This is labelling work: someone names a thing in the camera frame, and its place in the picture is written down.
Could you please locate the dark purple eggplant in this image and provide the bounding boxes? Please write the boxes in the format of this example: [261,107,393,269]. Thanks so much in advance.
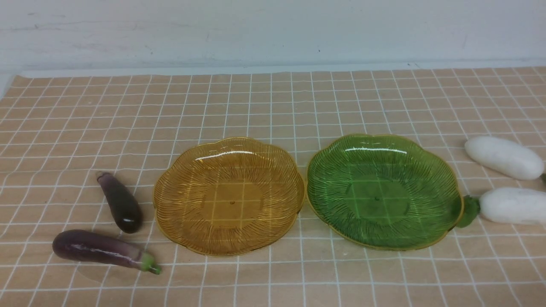
[96,171,144,234]

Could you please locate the white radish green leaves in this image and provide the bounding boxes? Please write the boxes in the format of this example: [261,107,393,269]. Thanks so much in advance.
[456,187,546,229]

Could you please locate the light purple eggplant green stem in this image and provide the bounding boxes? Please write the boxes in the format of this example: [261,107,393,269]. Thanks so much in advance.
[52,229,162,275]

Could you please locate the amber plastic plate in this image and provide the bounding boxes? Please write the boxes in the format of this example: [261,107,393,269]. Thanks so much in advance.
[153,137,306,257]

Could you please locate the green plastic plate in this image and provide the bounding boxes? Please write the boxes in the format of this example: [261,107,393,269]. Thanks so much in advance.
[306,133,464,251]

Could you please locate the checkered orange tablecloth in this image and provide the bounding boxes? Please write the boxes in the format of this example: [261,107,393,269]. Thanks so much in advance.
[0,67,545,307]

